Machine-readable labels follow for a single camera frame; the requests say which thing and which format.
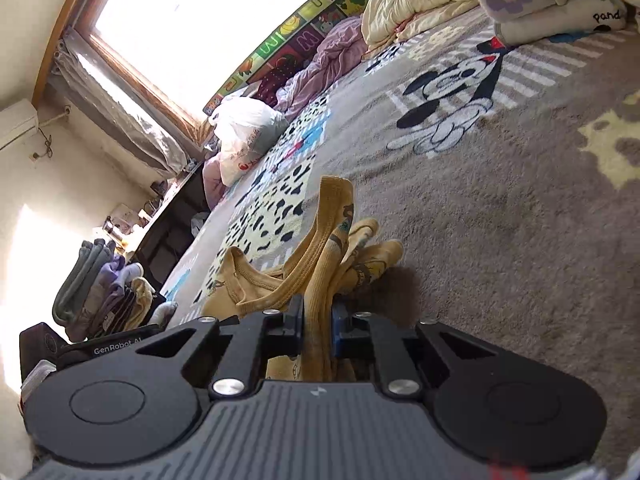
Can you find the beige curtain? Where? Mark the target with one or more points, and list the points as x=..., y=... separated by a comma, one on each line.
x=125, y=120

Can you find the yellow printed pants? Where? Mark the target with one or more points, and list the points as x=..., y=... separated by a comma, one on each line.
x=320, y=280

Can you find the cream duvet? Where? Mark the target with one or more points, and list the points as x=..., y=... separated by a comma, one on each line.
x=400, y=5

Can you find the white folded cloth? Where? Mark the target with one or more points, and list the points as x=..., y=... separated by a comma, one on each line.
x=560, y=20

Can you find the white plastic bag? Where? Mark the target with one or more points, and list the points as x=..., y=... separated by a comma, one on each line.
x=247, y=130

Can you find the white air conditioner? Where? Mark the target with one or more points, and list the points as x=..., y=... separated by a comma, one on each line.
x=17, y=122

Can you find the stack of folded clothes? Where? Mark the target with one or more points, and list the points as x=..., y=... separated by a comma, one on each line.
x=100, y=290

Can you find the purple duvet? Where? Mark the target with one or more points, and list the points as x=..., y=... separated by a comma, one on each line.
x=320, y=70

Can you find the pink quilt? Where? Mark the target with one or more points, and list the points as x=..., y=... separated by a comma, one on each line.
x=212, y=180

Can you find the colourful alphabet foam mat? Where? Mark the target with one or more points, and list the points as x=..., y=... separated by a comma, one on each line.
x=300, y=35

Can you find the dark desk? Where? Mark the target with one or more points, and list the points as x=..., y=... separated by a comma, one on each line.
x=170, y=230

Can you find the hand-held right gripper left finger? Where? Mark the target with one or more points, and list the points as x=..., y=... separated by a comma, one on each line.
x=297, y=322

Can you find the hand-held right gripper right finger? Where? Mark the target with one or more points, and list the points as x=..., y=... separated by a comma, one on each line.
x=337, y=332

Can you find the cartoon printed blanket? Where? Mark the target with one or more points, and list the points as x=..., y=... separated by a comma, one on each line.
x=475, y=220

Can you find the window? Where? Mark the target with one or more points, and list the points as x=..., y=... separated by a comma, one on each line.
x=200, y=20

